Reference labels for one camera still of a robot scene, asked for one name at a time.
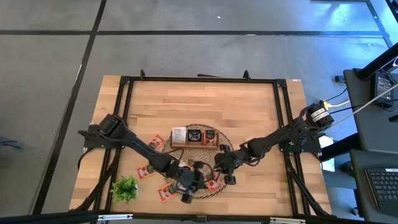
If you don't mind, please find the black power cable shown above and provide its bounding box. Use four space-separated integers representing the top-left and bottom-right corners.
323 88 398 122
76 147 94 170

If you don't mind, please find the black aluminium table frame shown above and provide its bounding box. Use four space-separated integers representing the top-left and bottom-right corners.
73 68 333 217

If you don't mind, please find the grey floor object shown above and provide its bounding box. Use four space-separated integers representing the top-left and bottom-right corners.
0 136 25 151

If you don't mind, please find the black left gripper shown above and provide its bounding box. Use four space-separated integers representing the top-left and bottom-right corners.
169 161 208 205

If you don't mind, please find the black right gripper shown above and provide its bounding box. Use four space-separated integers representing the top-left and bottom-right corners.
214 143 248 185

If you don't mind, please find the round woven straw placemat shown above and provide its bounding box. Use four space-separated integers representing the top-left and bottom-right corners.
163 123 234 200

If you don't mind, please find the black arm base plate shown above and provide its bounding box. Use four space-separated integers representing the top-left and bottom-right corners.
277 128 322 153
78 124 128 149

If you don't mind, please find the small green potted plant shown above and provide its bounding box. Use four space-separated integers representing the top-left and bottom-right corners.
110 175 139 205

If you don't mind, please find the black computer keyboard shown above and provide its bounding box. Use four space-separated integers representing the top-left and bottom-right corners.
365 167 398 218

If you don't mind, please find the white floor object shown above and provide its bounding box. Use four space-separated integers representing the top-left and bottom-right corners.
317 135 336 172

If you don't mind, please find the wooden tea organiser box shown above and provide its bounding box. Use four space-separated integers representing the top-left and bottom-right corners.
170 126 220 151

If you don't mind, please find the white cable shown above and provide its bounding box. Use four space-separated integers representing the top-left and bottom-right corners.
334 88 398 125

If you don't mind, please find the black diagonal beam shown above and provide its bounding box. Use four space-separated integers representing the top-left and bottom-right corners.
356 42 398 80
319 133 358 162

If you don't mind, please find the black power brick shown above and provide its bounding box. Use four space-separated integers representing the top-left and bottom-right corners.
373 72 395 106

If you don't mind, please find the silver metal bracket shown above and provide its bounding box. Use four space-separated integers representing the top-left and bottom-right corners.
269 217 307 224
97 213 134 222

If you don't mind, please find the black horizontal beam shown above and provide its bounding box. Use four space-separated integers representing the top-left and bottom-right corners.
0 210 398 224

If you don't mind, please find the dark grey desk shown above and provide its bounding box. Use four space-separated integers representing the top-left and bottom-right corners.
343 67 398 142
349 149 398 224

